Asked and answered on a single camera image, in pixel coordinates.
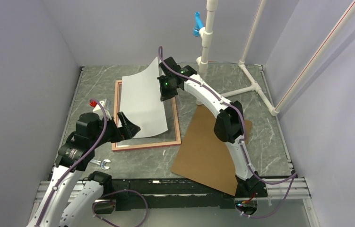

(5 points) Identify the glossy photo with white borders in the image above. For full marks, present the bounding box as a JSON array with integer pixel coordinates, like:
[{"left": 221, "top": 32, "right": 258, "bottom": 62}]
[{"left": 119, "top": 57, "right": 168, "bottom": 138}]

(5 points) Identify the silver open-end wrench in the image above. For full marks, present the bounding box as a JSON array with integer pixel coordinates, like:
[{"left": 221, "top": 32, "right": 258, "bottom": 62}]
[{"left": 90, "top": 159, "right": 111, "bottom": 170}]

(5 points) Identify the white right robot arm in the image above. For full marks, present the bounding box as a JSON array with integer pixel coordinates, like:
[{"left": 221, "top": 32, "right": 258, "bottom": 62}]
[{"left": 157, "top": 57, "right": 262, "bottom": 196}]

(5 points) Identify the red wooden picture frame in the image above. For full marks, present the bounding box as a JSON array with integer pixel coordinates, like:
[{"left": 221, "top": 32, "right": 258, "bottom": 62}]
[{"left": 112, "top": 97, "right": 181, "bottom": 152}]

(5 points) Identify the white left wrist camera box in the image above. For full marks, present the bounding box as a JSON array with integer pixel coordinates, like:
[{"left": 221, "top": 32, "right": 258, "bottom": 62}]
[{"left": 90, "top": 99, "right": 112, "bottom": 120}]

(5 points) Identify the brown cardboard backing board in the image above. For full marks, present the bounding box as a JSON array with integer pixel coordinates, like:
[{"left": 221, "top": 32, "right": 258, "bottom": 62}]
[{"left": 170, "top": 105, "right": 238, "bottom": 195}]

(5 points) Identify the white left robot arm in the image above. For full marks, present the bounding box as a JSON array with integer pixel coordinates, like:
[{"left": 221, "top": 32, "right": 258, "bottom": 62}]
[{"left": 28, "top": 112, "right": 140, "bottom": 227}]

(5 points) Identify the blue pipe fitting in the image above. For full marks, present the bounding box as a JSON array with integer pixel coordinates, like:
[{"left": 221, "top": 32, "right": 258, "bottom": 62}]
[{"left": 193, "top": 11, "right": 205, "bottom": 38}]

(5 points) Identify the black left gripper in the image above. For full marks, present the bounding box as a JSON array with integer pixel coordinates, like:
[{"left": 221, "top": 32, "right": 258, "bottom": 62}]
[{"left": 91, "top": 111, "right": 140, "bottom": 148}]

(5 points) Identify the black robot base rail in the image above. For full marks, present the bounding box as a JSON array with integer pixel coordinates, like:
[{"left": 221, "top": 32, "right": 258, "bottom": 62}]
[{"left": 49, "top": 169, "right": 298, "bottom": 215}]

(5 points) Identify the white PVC pipe stand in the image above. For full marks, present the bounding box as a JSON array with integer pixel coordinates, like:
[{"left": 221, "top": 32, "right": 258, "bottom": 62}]
[{"left": 194, "top": 0, "right": 355, "bottom": 117}]

